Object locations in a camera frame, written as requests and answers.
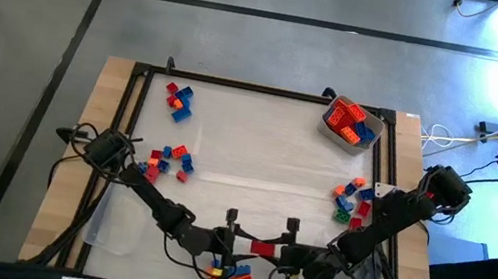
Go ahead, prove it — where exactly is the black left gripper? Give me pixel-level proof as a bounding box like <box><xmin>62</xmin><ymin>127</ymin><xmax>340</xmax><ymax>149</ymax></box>
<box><xmin>207</xmin><ymin>226</ymin><xmax>256</xmax><ymax>264</ymax></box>

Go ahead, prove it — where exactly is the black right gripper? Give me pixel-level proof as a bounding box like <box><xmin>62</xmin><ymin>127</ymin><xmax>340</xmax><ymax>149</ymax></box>
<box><xmin>271</xmin><ymin>242</ymin><xmax>316</xmax><ymax>276</ymax></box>

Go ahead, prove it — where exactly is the large red block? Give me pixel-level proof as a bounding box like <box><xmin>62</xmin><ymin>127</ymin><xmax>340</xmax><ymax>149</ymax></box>
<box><xmin>334</xmin><ymin>113</ymin><xmax>358</xmax><ymax>136</ymax></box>
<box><xmin>249</xmin><ymin>239</ymin><xmax>277</xmax><ymax>259</ymax></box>
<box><xmin>344</xmin><ymin>102</ymin><xmax>370</xmax><ymax>125</ymax></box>

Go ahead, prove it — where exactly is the small green block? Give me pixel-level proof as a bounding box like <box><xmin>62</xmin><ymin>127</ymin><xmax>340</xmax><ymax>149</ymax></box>
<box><xmin>331</xmin><ymin>207</ymin><xmax>353</xmax><ymax>226</ymax></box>

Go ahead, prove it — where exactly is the medium orange block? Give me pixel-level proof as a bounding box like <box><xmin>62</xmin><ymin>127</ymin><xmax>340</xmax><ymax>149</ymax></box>
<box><xmin>169</xmin><ymin>142</ymin><xmax>190</xmax><ymax>162</ymax></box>

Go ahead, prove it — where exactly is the medium blue block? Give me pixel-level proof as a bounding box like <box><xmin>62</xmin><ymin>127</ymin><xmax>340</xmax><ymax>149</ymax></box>
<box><xmin>176</xmin><ymin>84</ymin><xmax>196</xmax><ymax>103</ymax></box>
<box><xmin>169</xmin><ymin>104</ymin><xmax>194</xmax><ymax>126</ymax></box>

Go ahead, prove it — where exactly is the black desk leg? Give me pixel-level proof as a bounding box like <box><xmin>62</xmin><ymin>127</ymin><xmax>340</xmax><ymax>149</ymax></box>
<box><xmin>426</xmin><ymin>243</ymin><xmax>498</xmax><ymax>279</ymax></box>

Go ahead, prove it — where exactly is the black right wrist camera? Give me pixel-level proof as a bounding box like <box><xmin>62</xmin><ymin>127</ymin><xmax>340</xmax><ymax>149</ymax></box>
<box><xmin>284</xmin><ymin>216</ymin><xmax>302</xmax><ymax>244</ymax></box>

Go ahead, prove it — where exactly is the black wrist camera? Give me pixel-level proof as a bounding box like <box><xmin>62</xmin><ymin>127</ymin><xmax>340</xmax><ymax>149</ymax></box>
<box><xmin>284</xmin><ymin>216</ymin><xmax>302</xmax><ymax>244</ymax></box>
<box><xmin>223</xmin><ymin>207</ymin><xmax>240</xmax><ymax>234</ymax></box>

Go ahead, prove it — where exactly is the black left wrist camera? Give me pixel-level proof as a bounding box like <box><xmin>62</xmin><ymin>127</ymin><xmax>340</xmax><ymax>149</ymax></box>
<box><xmin>223</xmin><ymin>207</ymin><xmax>240</xmax><ymax>234</ymax></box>

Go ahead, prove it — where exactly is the black aluminium table frame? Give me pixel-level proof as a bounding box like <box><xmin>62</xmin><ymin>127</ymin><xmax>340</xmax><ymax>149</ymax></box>
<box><xmin>52</xmin><ymin>51</ymin><xmax>437</xmax><ymax>279</ymax></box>

